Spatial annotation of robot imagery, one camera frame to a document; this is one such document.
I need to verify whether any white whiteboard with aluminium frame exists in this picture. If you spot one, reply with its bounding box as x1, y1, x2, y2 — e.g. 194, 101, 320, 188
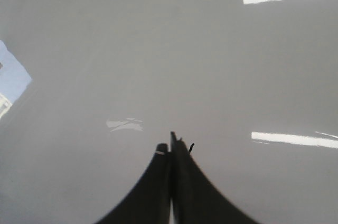
1, 0, 337, 223

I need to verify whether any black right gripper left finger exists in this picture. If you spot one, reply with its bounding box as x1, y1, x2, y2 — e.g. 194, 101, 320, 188
98, 143, 171, 223

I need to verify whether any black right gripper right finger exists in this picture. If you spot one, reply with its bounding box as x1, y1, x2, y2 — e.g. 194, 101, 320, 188
171, 132, 257, 223

